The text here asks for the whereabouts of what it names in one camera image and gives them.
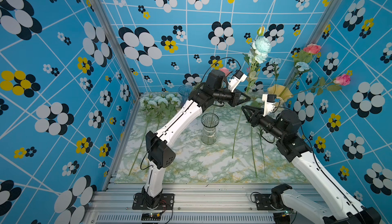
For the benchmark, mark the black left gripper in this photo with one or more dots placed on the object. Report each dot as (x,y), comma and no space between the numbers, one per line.
(235,100)

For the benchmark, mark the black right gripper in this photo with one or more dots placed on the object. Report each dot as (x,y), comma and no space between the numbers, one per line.
(257,116)

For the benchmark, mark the light blue carnation stem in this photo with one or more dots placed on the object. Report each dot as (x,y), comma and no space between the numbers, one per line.
(261,138)

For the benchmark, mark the pink rose stem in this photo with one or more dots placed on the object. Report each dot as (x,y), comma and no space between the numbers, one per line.
(225,71)

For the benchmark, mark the clear glass vase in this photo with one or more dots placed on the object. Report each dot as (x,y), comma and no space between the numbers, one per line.
(209,121)

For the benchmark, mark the yellow ceramic vase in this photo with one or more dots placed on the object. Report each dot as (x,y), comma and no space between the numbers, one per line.
(282,92)

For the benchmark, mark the blue purple ribbed glass vase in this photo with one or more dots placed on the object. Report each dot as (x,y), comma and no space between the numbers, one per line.
(184,92)

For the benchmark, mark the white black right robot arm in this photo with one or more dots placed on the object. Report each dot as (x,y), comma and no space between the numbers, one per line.
(341,207)

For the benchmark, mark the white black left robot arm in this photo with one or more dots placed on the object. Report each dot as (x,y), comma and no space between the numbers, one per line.
(217,88)

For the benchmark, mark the mixed flower bouquet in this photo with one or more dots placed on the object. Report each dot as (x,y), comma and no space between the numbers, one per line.
(302,62)

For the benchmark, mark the right circuit board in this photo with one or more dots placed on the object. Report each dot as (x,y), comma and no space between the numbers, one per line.
(282,218)

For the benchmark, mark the circuit board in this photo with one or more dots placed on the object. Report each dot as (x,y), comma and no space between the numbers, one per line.
(282,218)
(151,217)

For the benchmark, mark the left circuit board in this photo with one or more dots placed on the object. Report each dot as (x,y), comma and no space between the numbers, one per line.
(151,217)

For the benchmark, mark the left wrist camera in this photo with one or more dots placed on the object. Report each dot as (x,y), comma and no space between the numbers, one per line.
(237,78)

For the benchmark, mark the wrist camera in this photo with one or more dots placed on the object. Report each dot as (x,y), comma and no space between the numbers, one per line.
(237,78)
(269,103)

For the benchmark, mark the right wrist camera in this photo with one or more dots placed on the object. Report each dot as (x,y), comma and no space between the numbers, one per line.
(269,103)

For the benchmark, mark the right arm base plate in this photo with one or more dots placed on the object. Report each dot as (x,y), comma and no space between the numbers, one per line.
(264,202)

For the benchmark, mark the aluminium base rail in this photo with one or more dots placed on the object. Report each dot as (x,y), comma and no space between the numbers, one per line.
(194,204)

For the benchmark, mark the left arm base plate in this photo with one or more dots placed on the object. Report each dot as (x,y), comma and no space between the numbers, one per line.
(164,201)

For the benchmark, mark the right aluminium corner post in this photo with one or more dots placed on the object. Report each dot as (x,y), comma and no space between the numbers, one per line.
(324,21)

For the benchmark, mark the aluminium corner post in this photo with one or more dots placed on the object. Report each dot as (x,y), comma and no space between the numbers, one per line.
(324,21)
(104,21)

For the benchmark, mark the left aluminium corner post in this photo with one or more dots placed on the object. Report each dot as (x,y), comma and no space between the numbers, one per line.
(104,21)

